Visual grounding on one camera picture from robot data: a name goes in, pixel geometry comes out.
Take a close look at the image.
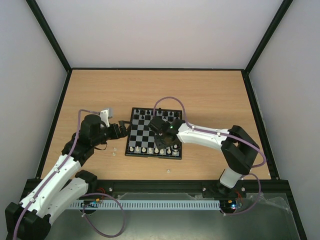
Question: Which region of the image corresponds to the white slotted cable duct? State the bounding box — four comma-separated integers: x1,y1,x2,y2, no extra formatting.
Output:
85,200,221,211

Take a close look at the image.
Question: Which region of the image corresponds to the black enclosure frame post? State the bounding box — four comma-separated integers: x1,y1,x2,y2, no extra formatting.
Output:
26,0,72,73

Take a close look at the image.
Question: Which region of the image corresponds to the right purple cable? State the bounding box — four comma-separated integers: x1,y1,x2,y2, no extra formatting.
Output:
152,96,267,216

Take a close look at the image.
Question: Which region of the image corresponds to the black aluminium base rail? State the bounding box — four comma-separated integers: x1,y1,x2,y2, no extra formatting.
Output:
20,178,293,200

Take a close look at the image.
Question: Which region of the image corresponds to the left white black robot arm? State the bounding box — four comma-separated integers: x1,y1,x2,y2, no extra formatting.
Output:
5,111,128,240

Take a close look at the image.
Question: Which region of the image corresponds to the purple cable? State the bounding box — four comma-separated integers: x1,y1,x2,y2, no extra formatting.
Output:
152,96,267,216
12,109,126,240

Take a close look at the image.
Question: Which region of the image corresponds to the black and silver chessboard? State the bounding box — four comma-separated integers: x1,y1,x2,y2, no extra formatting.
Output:
125,107,182,160

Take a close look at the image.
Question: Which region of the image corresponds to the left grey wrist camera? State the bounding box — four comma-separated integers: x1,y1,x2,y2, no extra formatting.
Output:
99,107,114,122

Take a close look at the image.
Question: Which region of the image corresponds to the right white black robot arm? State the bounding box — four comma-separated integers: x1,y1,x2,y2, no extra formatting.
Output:
148,116,260,196

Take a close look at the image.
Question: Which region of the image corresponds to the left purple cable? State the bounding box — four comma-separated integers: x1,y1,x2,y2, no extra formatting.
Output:
12,109,126,240

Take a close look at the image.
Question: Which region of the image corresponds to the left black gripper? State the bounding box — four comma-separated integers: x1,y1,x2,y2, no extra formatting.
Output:
92,120,133,146

